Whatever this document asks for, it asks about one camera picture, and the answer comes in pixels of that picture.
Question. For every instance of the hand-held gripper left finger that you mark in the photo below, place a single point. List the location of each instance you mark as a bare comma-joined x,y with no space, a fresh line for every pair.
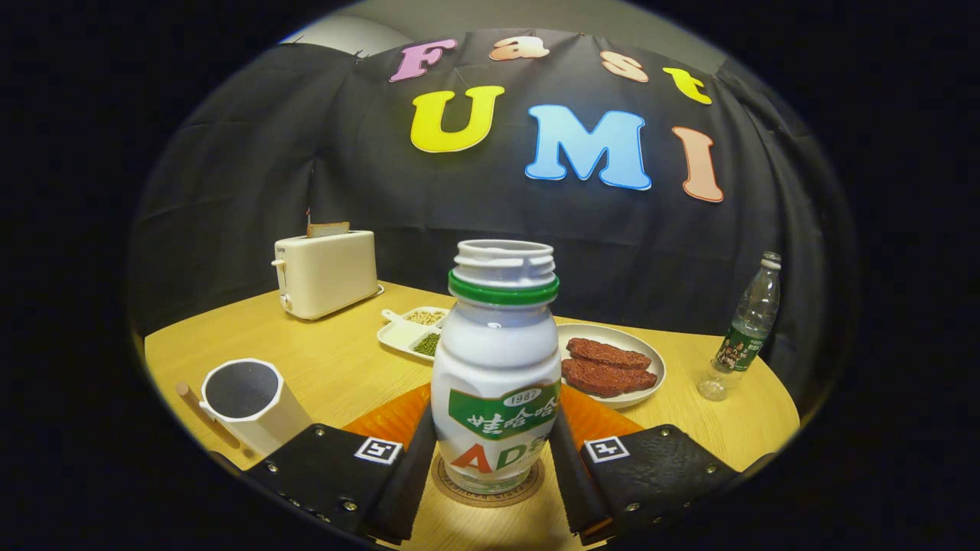
406,482

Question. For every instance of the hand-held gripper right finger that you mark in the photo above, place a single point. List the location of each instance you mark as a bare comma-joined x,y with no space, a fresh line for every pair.
570,482

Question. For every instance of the round wooden coaster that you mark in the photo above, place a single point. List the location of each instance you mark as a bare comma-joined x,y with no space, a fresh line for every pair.
459,494

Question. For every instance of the white juice bottle green label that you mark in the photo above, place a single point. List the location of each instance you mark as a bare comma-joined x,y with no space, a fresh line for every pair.
494,352

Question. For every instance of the clear plastic water bottle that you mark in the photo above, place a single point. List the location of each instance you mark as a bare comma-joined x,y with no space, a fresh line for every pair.
746,321

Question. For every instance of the brown meat slice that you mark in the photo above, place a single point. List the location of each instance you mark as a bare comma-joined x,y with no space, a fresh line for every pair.
605,379
605,352

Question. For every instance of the wooden table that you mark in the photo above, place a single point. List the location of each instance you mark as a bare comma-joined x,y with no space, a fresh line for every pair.
337,360

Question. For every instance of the white divided dish with beans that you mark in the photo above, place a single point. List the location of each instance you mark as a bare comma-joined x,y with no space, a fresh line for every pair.
398,335

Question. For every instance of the white round plate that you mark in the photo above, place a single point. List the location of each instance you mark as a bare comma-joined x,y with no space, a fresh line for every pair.
605,334

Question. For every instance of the cream toaster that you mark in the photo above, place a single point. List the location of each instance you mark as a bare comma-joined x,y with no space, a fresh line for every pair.
329,275

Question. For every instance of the bread slice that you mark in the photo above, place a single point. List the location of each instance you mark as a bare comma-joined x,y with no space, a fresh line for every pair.
328,229

